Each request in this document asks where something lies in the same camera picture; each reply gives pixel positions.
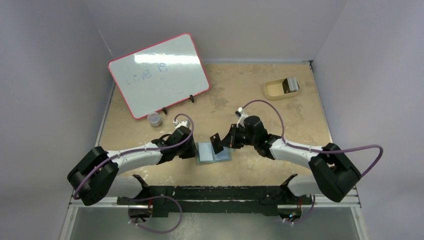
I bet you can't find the black credit card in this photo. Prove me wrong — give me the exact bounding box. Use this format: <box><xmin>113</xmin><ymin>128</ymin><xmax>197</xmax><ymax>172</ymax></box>
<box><xmin>210</xmin><ymin>133</ymin><xmax>224</xmax><ymax>155</ymax></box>

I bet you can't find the teal leather card holder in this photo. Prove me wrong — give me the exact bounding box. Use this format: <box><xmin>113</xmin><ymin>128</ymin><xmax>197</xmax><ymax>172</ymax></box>
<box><xmin>195</xmin><ymin>142</ymin><xmax>233</xmax><ymax>165</ymax></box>

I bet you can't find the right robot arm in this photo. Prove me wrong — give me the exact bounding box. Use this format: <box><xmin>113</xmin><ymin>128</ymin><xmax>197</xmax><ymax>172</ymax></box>
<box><xmin>219</xmin><ymin>115</ymin><xmax>361</xmax><ymax>204</ymax></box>

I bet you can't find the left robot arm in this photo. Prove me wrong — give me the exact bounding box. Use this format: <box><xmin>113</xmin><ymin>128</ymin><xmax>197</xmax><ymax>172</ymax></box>
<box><xmin>66</xmin><ymin>125</ymin><xmax>196</xmax><ymax>206</ymax></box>

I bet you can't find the stack of cards in tray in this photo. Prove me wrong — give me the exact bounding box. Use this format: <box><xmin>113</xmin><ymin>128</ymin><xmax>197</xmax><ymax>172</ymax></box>
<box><xmin>282</xmin><ymin>77</ymin><xmax>300</xmax><ymax>94</ymax></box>

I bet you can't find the small silver tin can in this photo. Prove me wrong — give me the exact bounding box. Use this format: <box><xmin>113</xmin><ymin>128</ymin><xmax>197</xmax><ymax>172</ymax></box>
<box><xmin>147</xmin><ymin>112</ymin><xmax>162</xmax><ymax>128</ymax></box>

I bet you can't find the beige oval tray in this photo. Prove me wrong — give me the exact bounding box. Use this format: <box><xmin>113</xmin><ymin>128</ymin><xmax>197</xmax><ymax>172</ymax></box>
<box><xmin>263</xmin><ymin>78</ymin><xmax>301</xmax><ymax>100</ymax></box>

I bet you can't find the pink framed whiteboard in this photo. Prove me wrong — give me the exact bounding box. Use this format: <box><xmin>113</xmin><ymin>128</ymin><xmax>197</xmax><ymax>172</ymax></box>
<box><xmin>108</xmin><ymin>33</ymin><xmax>211</xmax><ymax>119</ymax></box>

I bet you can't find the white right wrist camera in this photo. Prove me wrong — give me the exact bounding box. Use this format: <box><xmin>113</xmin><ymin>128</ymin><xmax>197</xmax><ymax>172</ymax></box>
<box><xmin>235</xmin><ymin>107</ymin><xmax>249</xmax><ymax>127</ymax></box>

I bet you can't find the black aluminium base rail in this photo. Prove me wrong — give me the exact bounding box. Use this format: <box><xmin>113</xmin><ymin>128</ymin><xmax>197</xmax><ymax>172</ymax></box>
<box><xmin>68</xmin><ymin>183</ymin><xmax>362</xmax><ymax>220</ymax></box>

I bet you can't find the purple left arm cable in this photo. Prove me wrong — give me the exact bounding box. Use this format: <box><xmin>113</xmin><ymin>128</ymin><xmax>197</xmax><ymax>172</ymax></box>
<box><xmin>73</xmin><ymin>113</ymin><xmax>195</xmax><ymax>235</ymax></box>

